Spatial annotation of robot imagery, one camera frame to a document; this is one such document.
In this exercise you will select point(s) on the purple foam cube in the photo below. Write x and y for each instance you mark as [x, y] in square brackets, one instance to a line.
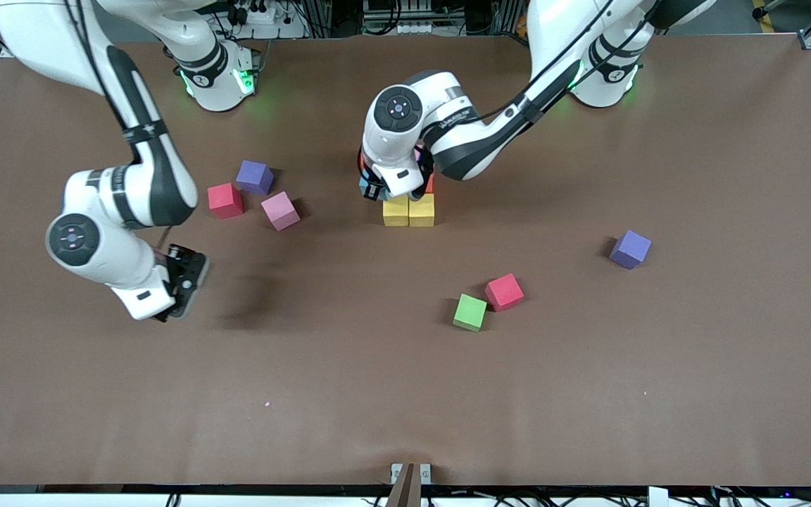
[631, 248]
[254, 176]

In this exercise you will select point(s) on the red foam cube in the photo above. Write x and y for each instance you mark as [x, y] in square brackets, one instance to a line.
[225, 201]
[504, 292]

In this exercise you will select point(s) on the yellow foam cube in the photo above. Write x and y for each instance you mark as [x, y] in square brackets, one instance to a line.
[395, 211]
[422, 211]

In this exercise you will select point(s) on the green foam cube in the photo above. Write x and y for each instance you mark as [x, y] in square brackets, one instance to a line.
[469, 313]

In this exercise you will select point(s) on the white power strip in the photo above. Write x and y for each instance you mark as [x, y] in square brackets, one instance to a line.
[261, 14]

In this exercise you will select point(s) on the pink foam cube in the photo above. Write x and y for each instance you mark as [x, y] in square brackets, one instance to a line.
[280, 211]

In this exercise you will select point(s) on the white electronics unit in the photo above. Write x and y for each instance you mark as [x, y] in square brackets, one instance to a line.
[412, 28]

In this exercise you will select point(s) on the silver table edge bracket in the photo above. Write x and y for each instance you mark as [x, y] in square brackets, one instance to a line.
[396, 470]

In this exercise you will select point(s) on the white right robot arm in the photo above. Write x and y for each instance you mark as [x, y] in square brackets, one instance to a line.
[131, 183]

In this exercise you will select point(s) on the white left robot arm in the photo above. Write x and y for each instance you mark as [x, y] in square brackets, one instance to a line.
[405, 141]

